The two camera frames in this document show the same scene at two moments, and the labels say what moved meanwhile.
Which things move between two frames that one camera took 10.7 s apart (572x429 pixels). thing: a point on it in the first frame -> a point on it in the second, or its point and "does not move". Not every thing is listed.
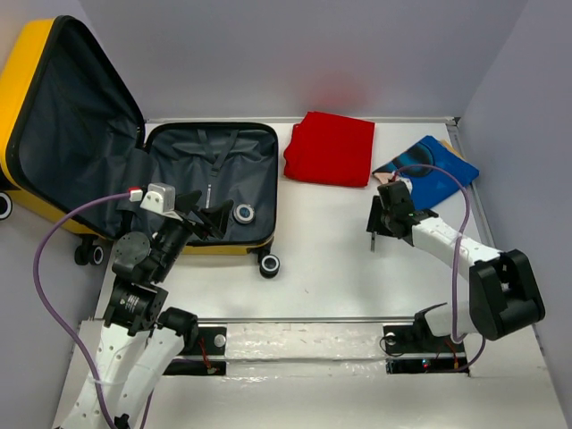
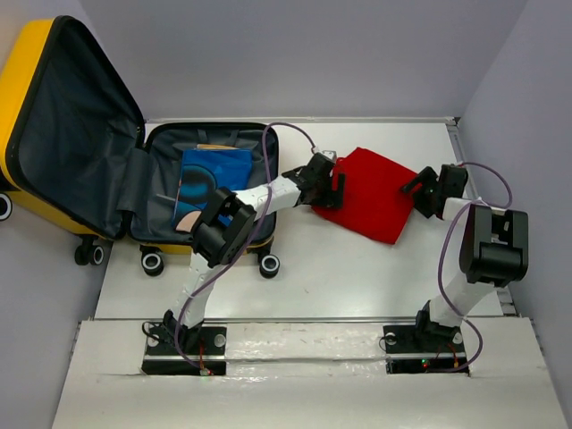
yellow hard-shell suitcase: (70, 134) does not move
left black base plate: (210, 340) does not move
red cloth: (332, 149) -> (375, 206)
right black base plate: (403, 340) does not move
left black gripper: (217, 216) -> (332, 199)
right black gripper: (374, 222) -> (426, 177)
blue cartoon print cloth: (431, 186) -> (205, 171)
